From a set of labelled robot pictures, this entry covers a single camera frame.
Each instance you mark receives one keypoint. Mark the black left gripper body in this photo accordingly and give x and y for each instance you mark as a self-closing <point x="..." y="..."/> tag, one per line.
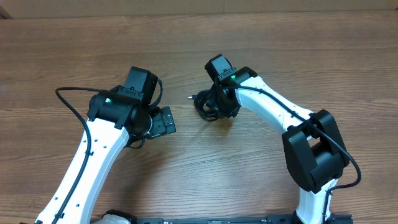
<point x="158" y="126"/>

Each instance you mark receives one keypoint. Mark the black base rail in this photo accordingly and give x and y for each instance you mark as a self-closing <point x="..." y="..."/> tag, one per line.
<point x="116" y="216"/>

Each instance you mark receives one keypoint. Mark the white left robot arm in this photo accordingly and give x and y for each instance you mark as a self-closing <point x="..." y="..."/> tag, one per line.
<point x="116" y="119"/>

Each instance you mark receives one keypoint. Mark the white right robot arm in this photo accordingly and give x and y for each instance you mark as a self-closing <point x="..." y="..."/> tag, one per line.
<point x="315" y="154"/>

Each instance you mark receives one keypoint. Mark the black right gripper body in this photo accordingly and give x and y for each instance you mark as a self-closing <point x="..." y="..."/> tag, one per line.
<point x="226" y="107"/>

